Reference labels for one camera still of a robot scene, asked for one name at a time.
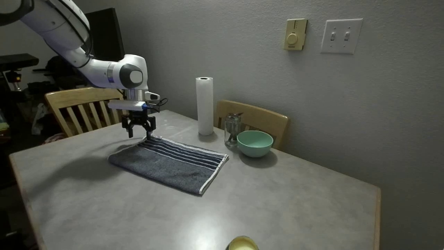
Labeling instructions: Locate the yellow lidded jar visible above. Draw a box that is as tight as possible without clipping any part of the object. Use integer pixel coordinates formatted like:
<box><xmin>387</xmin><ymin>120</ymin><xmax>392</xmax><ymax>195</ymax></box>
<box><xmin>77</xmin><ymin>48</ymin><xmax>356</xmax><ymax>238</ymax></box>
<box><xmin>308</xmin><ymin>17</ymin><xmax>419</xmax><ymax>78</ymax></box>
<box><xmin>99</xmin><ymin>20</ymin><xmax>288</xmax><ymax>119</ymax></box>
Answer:
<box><xmin>226</xmin><ymin>237</ymin><xmax>258</xmax><ymax>250</ymax></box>

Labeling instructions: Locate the wooden slatted chair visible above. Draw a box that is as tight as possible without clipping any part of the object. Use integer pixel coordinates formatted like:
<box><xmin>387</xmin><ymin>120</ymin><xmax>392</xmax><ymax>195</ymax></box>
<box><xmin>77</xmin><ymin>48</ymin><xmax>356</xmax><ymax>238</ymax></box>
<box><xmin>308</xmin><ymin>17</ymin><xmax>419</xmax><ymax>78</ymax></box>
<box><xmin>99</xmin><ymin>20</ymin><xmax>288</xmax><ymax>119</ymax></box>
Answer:
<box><xmin>44</xmin><ymin>88</ymin><xmax>122</xmax><ymax>137</ymax></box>

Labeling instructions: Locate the teal green bowl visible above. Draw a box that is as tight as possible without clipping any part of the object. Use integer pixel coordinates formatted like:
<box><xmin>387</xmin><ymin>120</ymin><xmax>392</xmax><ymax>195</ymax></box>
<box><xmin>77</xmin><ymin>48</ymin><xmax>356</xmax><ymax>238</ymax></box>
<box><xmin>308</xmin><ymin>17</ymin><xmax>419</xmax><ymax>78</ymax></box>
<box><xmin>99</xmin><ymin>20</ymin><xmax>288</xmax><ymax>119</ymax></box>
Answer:
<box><xmin>237</xmin><ymin>131</ymin><xmax>273</xmax><ymax>159</ymax></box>

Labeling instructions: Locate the white light switch plate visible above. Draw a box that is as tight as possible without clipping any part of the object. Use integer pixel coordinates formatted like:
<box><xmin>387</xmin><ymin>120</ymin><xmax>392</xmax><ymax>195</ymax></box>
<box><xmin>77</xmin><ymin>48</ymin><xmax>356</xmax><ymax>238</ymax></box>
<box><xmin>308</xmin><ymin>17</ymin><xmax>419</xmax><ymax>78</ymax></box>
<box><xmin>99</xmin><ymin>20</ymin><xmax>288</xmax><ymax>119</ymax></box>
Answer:
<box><xmin>320</xmin><ymin>19</ymin><xmax>363</xmax><ymax>55</ymax></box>

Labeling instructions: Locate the blue striped towel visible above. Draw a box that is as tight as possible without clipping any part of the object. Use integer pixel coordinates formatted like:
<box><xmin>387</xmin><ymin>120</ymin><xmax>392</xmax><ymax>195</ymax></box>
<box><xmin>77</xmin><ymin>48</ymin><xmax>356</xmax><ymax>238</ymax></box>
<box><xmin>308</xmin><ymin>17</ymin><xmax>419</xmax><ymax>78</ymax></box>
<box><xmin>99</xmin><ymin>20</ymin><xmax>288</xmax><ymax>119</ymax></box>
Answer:
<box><xmin>108</xmin><ymin>137</ymin><xmax>227</xmax><ymax>196</ymax></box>

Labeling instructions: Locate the white paper towel roll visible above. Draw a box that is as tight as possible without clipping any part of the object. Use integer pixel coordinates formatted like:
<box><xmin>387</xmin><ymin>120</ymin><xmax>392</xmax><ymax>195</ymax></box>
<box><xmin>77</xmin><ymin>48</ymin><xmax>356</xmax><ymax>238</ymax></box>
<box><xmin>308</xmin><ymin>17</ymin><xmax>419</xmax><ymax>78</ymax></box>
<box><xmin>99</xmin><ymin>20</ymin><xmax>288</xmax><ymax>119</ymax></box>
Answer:
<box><xmin>195</xmin><ymin>77</ymin><xmax>213</xmax><ymax>135</ymax></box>

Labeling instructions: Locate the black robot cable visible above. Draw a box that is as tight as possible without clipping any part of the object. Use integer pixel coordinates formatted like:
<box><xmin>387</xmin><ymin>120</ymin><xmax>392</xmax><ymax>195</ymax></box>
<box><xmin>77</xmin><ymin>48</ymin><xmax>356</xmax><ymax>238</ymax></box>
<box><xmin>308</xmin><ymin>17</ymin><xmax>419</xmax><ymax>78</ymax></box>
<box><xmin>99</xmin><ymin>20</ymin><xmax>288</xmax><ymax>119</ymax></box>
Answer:
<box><xmin>145</xmin><ymin>92</ymin><xmax>169</xmax><ymax>113</ymax></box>

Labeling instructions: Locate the wooden chair by wall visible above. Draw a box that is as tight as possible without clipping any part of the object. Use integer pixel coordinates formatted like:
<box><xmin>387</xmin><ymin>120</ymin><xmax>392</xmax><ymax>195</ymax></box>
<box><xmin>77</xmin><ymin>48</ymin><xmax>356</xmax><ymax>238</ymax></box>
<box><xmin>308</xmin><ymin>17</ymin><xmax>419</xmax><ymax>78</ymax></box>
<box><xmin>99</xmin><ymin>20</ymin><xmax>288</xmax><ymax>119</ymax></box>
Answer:
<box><xmin>213</xmin><ymin>101</ymin><xmax>290</xmax><ymax>151</ymax></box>

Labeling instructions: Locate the black monitor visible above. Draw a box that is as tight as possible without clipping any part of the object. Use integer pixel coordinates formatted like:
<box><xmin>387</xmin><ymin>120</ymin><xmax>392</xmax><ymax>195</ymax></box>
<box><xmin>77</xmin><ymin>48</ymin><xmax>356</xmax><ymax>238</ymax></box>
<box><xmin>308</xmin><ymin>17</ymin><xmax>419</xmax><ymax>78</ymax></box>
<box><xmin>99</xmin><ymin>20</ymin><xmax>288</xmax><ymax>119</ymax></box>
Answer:
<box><xmin>83</xmin><ymin>9</ymin><xmax>124</xmax><ymax>62</ymax></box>

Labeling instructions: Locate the yellow thermostat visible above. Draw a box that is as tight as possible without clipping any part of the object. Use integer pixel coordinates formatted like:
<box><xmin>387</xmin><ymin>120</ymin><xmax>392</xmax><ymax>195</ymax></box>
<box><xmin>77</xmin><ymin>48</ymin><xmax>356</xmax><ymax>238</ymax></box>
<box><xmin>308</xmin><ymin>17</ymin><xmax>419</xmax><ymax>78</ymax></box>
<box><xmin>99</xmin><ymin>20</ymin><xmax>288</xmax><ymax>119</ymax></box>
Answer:
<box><xmin>284</xmin><ymin>19</ymin><xmax>308</xmax><ymax>52</ymax></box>

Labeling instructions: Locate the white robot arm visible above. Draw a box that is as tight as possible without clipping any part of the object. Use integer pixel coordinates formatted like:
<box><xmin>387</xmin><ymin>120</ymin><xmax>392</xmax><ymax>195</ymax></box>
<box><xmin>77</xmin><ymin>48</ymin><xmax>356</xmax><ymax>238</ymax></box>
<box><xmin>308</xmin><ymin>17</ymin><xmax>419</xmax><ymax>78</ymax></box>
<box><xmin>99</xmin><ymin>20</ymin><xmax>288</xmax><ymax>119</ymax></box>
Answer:
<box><xmin>0</xmin><ymin>0</ymin><xmax>155</xmax><ymax>137</ymax></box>

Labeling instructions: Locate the clear glass jar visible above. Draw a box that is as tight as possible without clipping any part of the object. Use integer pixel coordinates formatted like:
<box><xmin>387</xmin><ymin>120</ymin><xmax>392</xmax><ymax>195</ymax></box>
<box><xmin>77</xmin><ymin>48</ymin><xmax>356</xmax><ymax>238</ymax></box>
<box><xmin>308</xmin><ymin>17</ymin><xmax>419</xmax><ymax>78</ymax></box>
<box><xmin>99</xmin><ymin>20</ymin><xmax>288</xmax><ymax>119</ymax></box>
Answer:
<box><xmin>224</xmin><ymin>113</ymin><xmax>242</xmax><ymax>149</ymax></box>

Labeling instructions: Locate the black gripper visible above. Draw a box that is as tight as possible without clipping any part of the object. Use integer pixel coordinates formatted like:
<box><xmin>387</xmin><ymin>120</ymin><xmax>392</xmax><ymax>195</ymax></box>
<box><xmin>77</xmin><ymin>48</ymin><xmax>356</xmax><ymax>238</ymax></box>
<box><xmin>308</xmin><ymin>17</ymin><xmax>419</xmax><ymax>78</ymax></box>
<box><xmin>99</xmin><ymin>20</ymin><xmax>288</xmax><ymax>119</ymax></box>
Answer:
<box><xmin>122</xmin><ymin>112</ymin><xmax>155</xmax><ymax>139</ymax></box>

